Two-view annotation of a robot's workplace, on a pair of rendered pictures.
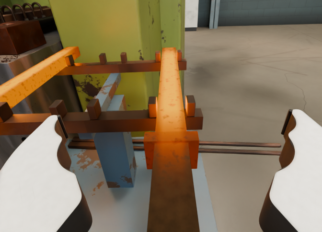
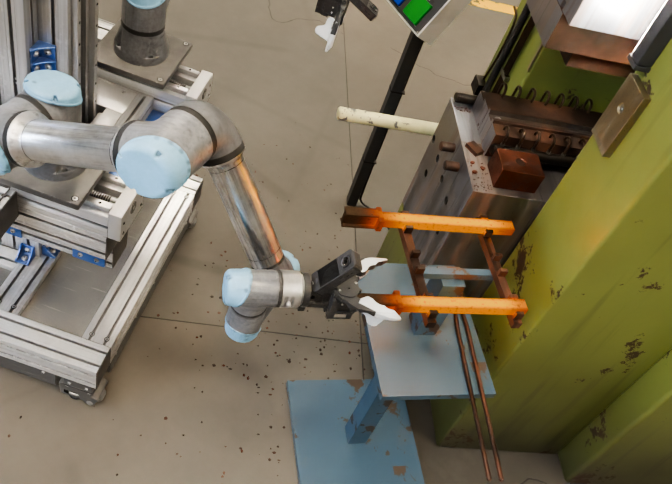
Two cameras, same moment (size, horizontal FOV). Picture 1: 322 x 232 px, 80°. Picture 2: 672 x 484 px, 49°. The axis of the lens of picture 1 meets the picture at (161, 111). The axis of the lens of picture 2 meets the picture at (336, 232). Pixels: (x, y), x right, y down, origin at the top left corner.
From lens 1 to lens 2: 1.46 m
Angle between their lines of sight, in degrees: 49
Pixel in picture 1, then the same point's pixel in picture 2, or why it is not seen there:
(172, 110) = (419, 302)
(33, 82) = (441, 227)
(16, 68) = (475, 196)
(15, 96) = (423, 226)
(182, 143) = (396, 302)
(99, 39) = (557, 239)
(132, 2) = (587, 251)
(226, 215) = not seen: outside the picture
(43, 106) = not seen: hidden behind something
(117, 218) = (385, 327)
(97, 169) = not seen: hidden behind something
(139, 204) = (399, 340)
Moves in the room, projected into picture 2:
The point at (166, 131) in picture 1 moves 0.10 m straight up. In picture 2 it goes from (403, 299) to (419, 271)
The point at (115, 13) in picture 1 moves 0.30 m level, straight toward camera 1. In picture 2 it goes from (576, 241) to (474, 260)
